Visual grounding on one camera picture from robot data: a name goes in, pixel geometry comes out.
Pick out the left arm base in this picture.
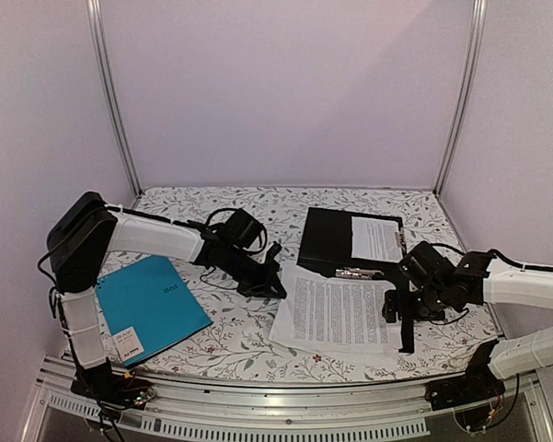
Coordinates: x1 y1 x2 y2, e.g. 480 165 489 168
71 359 156 410

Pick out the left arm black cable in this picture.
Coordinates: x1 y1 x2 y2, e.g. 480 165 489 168
206 206 245 231

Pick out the printed paper sheet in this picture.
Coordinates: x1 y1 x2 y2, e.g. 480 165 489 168
351 215 404 262
269 266 401 355

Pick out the aluminium frame post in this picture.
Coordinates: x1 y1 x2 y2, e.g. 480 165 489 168
433 0 488 199
86 0 143 197

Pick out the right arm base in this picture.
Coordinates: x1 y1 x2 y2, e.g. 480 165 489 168
424 340 505 433

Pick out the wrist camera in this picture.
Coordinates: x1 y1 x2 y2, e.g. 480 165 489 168
225 208 266 254
398 241 450 288

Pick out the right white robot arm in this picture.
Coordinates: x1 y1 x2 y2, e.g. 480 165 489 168
382 241 553 401

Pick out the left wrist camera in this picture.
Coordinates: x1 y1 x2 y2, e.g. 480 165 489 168
225 208 266 254

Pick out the black clip folder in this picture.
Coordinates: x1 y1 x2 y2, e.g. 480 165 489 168
296 206 418 355

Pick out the front aluminium rail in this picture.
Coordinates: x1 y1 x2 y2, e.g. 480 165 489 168
19 356 553 441

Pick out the right aluminium frame post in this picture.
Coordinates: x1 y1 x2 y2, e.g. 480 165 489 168
433 0 488 199

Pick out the blue folder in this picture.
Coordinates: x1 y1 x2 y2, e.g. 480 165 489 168
96 256 213 368

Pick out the floral tablecloth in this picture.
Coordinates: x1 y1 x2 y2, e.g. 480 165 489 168
134 187 501 383

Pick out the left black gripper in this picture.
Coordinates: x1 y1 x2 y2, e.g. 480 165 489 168
223 246 286 298

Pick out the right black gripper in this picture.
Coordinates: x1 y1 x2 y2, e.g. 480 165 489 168
383 284 450 323

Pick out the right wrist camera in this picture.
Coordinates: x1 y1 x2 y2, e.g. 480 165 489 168
398 241 450 288

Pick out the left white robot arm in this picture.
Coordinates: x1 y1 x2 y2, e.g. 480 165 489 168
42 192 286 400

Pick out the left aluminium frame post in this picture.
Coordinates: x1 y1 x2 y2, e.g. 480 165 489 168
86 0 143 197

